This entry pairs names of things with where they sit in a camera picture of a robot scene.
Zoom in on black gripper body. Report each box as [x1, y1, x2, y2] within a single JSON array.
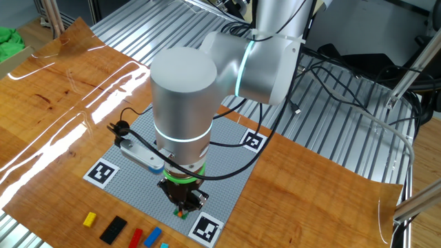
[[156, 178, 209, 209]]

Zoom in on blue Lego brick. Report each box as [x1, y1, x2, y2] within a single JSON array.
[[143, 226, 163, 248]]

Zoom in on grey Lego baseplate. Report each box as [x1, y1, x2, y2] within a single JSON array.
[[82, 105, 269, 248]]

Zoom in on red Lego brick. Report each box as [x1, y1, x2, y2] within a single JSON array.
[[128, 228, 143, 248]]

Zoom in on black Lego plate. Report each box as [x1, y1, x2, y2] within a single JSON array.
[[99, 216, 128, 245]]

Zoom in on yellow Lego brick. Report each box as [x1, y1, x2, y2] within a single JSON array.
[[82, 211, 97, 228]]

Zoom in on black white fiducial marker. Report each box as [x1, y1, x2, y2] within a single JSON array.
[[187, 211, 225, 248], [83, 158, 121, 189], [240, 128, 268, 153]]

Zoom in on wood pattern table mat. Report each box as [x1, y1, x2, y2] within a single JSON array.
[[0, 17, 404, 248]]

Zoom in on cardboard box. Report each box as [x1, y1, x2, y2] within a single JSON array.
[[0, 45, 35, 81]]

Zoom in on aluminium extrusion bar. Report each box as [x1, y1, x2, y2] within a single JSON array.
[[384, 29, 441, 111], [392, 178, 441, 225]]

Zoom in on bright green cloth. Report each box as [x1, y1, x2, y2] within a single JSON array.
[[0, 26, 27, 63]]

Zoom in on green wrist mount ring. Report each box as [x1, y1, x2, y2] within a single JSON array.
[[162, 161, 207, 185]]

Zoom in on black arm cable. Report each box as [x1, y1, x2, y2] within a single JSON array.
[[106, 0, 318, 182]]

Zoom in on black cable bundle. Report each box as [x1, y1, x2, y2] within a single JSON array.
[[285, 41, 428, 125]]

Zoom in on grey cable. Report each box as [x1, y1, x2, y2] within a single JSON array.
[[323, 85, 416, 167]]

